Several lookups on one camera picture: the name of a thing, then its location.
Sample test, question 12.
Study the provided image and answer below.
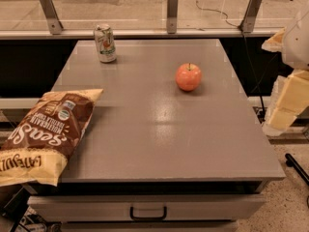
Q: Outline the white green soda can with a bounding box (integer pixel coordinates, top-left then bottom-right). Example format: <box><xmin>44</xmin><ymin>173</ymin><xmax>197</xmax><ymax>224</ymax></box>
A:
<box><xmin>94</xmin><ymin>24</ymin><xmax>117</xmax><ymax>63</ymax></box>

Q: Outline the left metal glass bracket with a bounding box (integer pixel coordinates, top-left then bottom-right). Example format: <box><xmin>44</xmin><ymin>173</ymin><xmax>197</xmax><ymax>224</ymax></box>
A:
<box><xmin>39</xmin><ymin>0</ymin><xmax>63</xmax><ymax>35</ymax></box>

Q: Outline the black power cable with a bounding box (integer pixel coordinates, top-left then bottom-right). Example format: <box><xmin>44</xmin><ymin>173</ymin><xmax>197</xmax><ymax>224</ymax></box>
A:
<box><xmin>192</xmin><ymin>0</ymin><xmax>268</xmax><ymax>121</ymax></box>

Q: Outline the black drawer handle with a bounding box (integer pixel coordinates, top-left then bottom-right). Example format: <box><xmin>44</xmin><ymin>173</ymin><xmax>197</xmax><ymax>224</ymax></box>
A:
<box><xmin>129</xmin><ymin>206</ymin><xmax>167</xmax><ymax>222</ymax></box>

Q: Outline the grey drawer front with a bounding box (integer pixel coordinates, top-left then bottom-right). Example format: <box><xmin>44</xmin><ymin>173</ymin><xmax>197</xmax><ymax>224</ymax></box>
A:
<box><xmin>28</xmin><ymin>194</ymin><xmax>265</xmax><ymax>222</ymax></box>

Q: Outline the metal glass bracket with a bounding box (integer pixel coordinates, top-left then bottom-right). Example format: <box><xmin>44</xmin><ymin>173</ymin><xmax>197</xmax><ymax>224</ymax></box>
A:
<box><xmin>239</xmin><ymin>0</ymin><xmax>263</xmax><ymax>33</ymax></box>
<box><xmin>166</xmin><ymin>0</ymin><xmax>178</xmax><ymax>34</ymax></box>
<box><xmin>39</xmin><ymin>0</ymin><xmax>63</xmax><ymax>35</ymax></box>

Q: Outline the brown yellow chip bag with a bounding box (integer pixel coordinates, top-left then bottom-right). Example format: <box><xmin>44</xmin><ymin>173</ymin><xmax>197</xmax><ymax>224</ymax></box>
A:
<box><xmin>0</xmin><ymin>89</ymin><xmax>103</xmax><ymax>187</ymax></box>

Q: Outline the red apple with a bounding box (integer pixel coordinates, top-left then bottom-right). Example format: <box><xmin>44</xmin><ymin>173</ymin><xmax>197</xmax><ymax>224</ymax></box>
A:
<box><xmin>175</xmin><ymin>63</ymin><xmax>202</xmax><ymax>92</ymax></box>

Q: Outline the black floor stand leg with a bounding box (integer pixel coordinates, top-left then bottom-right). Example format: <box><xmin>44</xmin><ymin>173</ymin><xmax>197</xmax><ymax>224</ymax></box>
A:
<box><xmin>285</xmin><ymin>154</ymin><xmax>309</xmax><ymax>186</ymax></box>

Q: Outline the middle metal glass bracket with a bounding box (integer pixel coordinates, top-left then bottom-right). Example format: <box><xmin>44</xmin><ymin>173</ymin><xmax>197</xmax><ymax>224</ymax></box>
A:
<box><xmin>166</xmin><ymin>0</ymin><xmax>178</xmax><ymax>34</ymax></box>

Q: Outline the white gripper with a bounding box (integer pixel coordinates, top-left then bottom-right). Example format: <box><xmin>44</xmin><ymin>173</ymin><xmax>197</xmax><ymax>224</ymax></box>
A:
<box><xmin>262</xmin><ymin>10</ymin><xmax>309</xmax><ymax>131</ymax></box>

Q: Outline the right metal glass bracket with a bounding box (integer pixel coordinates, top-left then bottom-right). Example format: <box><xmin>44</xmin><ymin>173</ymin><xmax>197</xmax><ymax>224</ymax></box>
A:
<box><xmin>239</xmin><ymin>0</ymin><xmax>263</xmax><ymax>33</ymax></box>

